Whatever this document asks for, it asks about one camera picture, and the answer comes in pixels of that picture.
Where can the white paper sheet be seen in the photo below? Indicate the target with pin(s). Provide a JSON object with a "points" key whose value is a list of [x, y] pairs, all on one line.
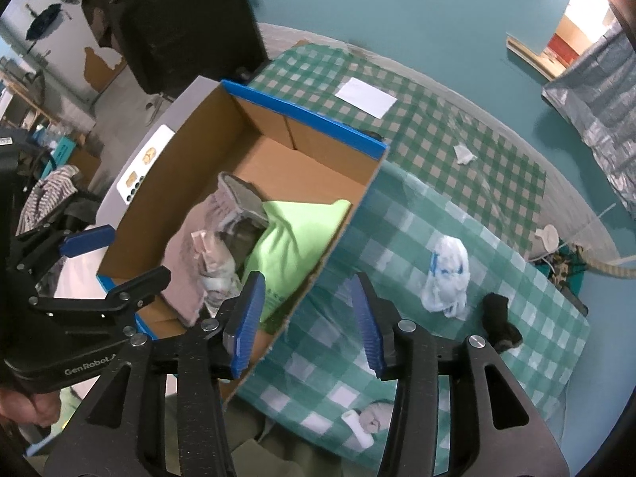
{"points": [[365, 97]]}

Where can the wooden window ledge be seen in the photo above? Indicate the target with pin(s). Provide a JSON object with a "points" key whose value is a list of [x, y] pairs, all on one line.
{"points": [[529, 57]]}

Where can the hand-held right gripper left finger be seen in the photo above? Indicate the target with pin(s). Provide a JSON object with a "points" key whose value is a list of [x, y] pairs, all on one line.
{"points": [[246, 318]]}

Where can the silver plastic tarp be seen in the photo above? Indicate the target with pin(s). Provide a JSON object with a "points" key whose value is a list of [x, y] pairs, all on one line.
{"points": [[596, 109]]}

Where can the white grey sock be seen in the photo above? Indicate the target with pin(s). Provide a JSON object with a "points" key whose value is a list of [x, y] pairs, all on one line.
{"points": [[372, 417]]}

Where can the striped cloth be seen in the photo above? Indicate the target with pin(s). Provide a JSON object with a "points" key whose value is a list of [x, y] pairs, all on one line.
{"points": [[49, 191]]}

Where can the green beige checked tablecloth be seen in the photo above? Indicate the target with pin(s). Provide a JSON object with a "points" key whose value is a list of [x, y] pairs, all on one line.
{"points": [[422, 124]]}

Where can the black sock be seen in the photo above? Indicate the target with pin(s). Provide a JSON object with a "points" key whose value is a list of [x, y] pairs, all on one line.
{"points": [[499, 320]]}

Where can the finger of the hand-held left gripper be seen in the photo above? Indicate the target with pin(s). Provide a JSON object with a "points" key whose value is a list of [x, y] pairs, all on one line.
{"points": [[134, 290], [84, 243]]}

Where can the crumpled white paper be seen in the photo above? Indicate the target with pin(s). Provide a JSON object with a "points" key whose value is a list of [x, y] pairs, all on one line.
{"points": [[463, 153]]}

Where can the teal box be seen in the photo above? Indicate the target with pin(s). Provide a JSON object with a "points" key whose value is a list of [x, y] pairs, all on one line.
{"points": [[64, 150]]}

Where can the person's left hand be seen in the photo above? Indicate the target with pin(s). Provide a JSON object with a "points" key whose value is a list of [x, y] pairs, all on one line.
{"points": [[30, 407]]}

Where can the pink grey garment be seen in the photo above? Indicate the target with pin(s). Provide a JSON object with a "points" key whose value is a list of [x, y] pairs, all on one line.
{"points": [[216, 263]]}

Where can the white blue plastic bag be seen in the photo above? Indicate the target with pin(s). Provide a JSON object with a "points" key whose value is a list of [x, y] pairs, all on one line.
{"points": [[447, 273]]}

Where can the blue-edged cardboard box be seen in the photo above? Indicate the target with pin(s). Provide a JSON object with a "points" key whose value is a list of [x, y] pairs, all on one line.
{"points": [[318, 169]]}

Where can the patterned cloth bag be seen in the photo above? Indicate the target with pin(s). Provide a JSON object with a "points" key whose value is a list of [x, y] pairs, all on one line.
{"points": [[564, 266]]}

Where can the white cup-shaped object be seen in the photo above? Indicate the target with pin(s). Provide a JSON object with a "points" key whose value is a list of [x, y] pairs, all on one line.
{"points": [[546, 236]]}

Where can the dark blue umbrella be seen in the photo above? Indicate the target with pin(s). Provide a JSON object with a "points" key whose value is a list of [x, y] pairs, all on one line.
{"points": [[44, 20]]}

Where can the grey knit garment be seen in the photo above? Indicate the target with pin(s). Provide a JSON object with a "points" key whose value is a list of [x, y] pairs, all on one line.
{"points": [[184, 258]]}

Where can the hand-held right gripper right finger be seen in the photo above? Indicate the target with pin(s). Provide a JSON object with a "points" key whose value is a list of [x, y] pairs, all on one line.
{"points": [[367, 328]]}

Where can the teal white checked tablecloth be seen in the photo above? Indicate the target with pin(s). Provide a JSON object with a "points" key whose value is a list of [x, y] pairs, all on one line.
{"points": [[397, 228]]}

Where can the lime green shirt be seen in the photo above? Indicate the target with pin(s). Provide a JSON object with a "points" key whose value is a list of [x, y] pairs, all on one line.
{"points": [[288, 238]]}

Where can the person's olive green clothing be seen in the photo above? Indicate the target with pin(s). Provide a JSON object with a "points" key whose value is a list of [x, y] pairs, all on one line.
{"points": [[298, 457]]}

